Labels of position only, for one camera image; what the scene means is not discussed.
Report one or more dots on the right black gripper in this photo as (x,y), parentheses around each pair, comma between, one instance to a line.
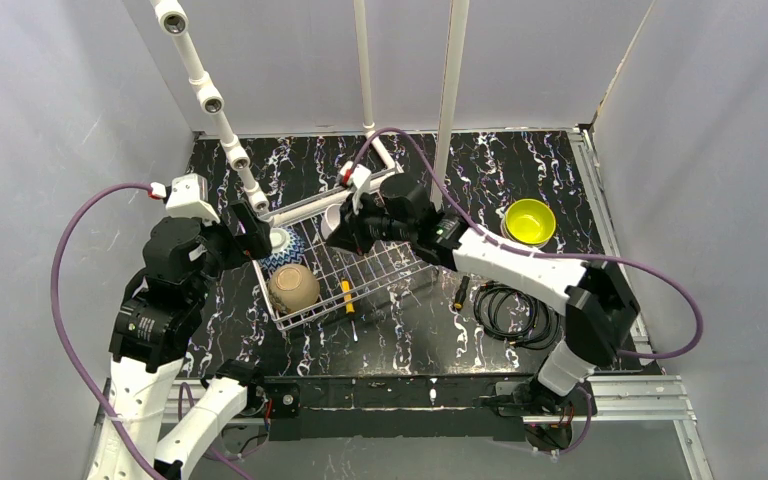
(359,228)

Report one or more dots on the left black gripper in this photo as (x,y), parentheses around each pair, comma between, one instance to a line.
(251,230)

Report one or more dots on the red patterned blue bowl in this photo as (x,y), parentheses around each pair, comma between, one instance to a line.
(287,248)

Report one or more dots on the white bowl brown rim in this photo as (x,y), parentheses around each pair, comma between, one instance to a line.
(293,287)

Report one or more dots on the yellow green bowl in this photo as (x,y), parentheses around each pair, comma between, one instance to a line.
(533,208)

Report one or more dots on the grey white bowl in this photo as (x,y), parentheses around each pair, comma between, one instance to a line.
(330,224)

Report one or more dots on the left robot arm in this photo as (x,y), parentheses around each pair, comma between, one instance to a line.
(184,258)

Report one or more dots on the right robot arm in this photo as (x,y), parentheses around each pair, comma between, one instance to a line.
(593,296)

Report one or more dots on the white vertical pole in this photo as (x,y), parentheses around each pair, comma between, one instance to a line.
(457,27)

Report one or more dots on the white wire dish rack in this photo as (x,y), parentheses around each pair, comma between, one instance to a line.
(386,264)

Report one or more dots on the yellow handled screwdriver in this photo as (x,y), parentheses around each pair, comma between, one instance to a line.
(349,306)

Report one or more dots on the black orange handled screwdriver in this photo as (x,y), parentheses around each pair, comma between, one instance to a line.
(461,293)

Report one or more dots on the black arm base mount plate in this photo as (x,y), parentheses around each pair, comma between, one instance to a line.
(423,406)

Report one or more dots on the white pvc pipe frame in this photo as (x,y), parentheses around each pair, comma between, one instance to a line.
(276,69)

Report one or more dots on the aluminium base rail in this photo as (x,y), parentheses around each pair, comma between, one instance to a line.
(631,397)

